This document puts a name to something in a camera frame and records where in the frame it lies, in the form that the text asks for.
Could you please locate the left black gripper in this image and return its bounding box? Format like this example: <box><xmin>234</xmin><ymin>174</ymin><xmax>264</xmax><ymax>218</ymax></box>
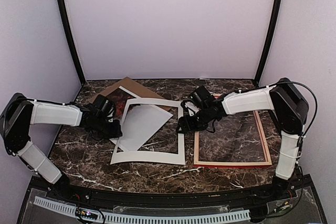
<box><xmin>94</xmin><ymin>116</ymin><xmax>122</xmax><ymax>140</ymax></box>

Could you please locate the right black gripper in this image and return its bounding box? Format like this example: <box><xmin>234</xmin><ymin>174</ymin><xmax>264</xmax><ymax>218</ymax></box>
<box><xmin>176</xmin><ymin>106</ymin><xmax>212</xmax><ymax>133</ymax></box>

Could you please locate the white photo mat board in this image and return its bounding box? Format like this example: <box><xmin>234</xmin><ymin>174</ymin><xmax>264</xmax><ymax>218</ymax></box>
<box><xmin>110</xmin><ymin>98</ymin><xmax>185</xmax><ymax>165</ymax></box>

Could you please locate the red wooden picture frame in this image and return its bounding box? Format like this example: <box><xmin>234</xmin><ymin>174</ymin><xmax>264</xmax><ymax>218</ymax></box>
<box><xmin>193</xmin><ymin>93</ymin><xmax>272</xmax><ymax>168</ymax></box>

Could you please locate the autumn forest photo print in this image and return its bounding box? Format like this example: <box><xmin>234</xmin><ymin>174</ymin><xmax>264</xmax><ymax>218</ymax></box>
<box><xmin>107</xmin><ymin>86</ymin><xmax>173</xmax><ymax>152</ymax></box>

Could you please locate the clear plastic sheet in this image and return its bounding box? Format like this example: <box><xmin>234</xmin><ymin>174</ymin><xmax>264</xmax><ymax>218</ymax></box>
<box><xmin>198</xmin><ymin>111</ymin><xmax>267</xmax><ymax>163</ymax></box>

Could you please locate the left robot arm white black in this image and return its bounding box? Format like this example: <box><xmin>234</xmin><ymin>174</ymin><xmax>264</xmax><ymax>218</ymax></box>
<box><xmin>1</xmin><ymin>93</ymin><xmax>122</xmax><ymax>201</ymax></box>

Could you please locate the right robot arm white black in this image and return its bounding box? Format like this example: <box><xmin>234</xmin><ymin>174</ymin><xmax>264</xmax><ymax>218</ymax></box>
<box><xmin>176</xmin><ymin>78</ymin><xmax>309</xmax><ymax>200</ymax></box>

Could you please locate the brown cardboard backing board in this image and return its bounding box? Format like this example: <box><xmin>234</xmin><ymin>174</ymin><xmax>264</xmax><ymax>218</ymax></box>
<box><xmin>88</xmin><ymin>77</ymin><xmax>164</xmax><ymax>103</ymax></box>

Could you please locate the small circuit board with led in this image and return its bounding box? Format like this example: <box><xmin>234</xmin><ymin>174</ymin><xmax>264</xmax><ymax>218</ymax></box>
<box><xmin>75</xmin><ymin>208</ymin><xmax>98</xmax><ymax>220</ymax></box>

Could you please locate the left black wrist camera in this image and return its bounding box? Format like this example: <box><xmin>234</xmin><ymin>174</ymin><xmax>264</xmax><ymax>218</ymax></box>
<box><xmin>92</xmin><ymin>94</ymin><xmax>116</xmax><ymax>118</ymax></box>

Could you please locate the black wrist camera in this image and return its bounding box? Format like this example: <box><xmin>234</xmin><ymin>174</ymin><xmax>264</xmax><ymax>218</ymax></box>
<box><xmin>190</xmin><ymin>86</ymin><xmax>215</xmax><ymax>109</ymax></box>
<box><xmin>92</xmin><ymin>94</ymin><xmax>116</xmax><ymax>118</ymax></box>

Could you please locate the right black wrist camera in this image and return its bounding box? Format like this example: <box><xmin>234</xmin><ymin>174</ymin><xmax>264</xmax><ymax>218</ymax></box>
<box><xmin>190</xmin><ymin>86</ymin><xmax>215</xmax><ymax>109</ymax></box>

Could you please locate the black front mounting rail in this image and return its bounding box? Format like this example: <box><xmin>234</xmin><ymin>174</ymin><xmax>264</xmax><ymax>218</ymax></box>
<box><xmin>28</xmin><ymin>176</ymin><xmax>313</xmax><ymax>210</ymax></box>

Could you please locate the white slotted cable duct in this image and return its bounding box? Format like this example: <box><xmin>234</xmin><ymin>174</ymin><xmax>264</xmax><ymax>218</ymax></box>
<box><xmin>33</xmin><ymin>196</ymin><xmax>251</xmax><ymax>223</ymax></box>

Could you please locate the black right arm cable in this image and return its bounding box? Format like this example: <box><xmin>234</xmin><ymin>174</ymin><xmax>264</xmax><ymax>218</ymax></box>
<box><xmin>272</xmin><ymin>81</ymin><xmax>319</xmax><ymax>141</ymax></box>

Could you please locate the black left corner post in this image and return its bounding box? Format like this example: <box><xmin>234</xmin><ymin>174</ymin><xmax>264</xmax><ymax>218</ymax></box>
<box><xmin>57</xmin><ymin>0</ymin><xmax>86</xmax><ymax>85</ymax></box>

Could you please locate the black corner post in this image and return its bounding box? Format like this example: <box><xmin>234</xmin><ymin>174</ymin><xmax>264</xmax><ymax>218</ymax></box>
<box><xmin>57</xmin><ymin>0</ymin><xmax>86</xmax><ymax>85</ymax></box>
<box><xmin>254</xmin><ymin>0</ymin><xmax>281</xmax><ymax>86</ymax></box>

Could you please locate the black right corner post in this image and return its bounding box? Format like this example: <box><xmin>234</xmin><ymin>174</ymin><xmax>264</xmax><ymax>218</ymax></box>
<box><xmin>254</xmin><ymin>0</ymin><xmax>281</xmax><ymax>86</ymax></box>

